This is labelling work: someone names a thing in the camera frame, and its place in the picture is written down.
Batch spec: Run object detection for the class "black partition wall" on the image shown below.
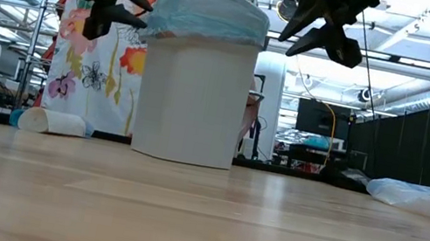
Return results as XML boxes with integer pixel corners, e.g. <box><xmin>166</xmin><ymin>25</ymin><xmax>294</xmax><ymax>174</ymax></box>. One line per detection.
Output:
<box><xmin>341</xmin><ymin>81</ymin><xmax>430</xmax><ymax>189</ymax></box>

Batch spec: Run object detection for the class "yellow cable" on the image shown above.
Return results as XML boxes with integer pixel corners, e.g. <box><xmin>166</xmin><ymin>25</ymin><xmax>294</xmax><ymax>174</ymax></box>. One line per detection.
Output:
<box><xmin>312</xmin><ymin>100</ymin><xmax>342</xmax><ymax>168</ymax></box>

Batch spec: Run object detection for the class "blue trash bag roll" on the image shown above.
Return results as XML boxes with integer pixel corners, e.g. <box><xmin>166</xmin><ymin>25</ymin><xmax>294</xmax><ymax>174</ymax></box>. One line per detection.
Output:
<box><xmin>7</xmin><ymin>106</ymin><xmax>25</xmax><ymax>130</ymax></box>

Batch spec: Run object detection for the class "floral print curtain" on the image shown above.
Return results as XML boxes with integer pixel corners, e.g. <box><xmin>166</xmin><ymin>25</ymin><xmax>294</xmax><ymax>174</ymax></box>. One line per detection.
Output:
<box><xmin>37</xmin><ymin>0</ymin><xmax>260</xmax><ymax>156</ymax></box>

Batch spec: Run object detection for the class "white paper towel roll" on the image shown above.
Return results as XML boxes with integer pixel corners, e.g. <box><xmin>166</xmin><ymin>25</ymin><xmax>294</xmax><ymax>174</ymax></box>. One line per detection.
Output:
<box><xmin>16</xmin><ymin>103</ymin><xmax>89</xmax><ymax>141</ymax></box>

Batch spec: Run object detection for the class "blue plastic trash bag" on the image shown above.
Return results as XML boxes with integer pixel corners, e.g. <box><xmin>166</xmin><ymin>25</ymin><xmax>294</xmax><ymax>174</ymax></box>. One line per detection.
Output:
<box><xmin>138</xmin><ymin>0</ymin><xmax>275</xmax><ymax>62</ymax></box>

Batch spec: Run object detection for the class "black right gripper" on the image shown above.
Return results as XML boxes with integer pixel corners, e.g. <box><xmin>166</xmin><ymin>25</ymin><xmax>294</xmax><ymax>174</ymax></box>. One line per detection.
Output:
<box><xmin>274</xmin><ymin>0</ymin><xmax>388</xmax><ymax>73</ymax></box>

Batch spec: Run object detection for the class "black ceiling cable reel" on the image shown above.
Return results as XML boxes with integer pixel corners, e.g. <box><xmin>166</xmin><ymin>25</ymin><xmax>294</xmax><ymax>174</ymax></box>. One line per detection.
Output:
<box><xmin>274</xmin><ymin>0</ymin><xmax>302</xmax><ymax>24</ymax></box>
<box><xmin>355</xmin><ymin>86</ymin><xmax>375</xmax><ymax>105</ymax></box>

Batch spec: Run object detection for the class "pink hanging cloth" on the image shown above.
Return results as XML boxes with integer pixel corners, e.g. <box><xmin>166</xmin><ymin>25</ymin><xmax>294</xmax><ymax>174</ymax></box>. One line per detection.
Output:
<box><xmin>237</xmin><ymin>78</ymin><xmax>268</xmax><ymax>159</ymax></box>

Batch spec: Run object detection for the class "white plastic trash bin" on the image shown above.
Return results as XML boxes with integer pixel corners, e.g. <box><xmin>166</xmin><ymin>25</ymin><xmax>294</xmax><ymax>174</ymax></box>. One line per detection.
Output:
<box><xmin>127</xmin><ymin>23</ymin><xmax>263</xmax><ymax>174</ymax></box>

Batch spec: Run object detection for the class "black monitor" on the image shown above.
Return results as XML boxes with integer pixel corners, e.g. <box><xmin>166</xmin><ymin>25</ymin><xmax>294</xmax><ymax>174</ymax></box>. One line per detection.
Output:
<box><xmin>293</xmin><ymin>97</ymin><xmax>354</xmax><ymax>141</ymax></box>

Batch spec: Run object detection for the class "metal rolling rack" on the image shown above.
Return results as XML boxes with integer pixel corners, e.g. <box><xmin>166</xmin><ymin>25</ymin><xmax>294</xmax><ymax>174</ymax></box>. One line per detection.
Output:
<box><xmin>10</xmin><ymin>0</ymin><xmax>284</xmax><ymax>162</ymax></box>

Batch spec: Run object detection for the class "thin black slanted pole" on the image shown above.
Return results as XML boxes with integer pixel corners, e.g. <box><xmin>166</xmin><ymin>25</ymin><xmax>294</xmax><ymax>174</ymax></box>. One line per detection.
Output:
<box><xmin>343</xmin><ymin>10</ymin><xmax>394</xmax><ymax>120</ymax></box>

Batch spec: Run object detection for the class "white plastic trash bag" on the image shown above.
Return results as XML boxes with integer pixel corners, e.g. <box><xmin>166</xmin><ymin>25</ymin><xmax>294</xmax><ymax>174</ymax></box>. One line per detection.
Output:
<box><xmin>362</xmin><ymin>173</ymin><xmax>430</xmax><ymax>221</ymax></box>

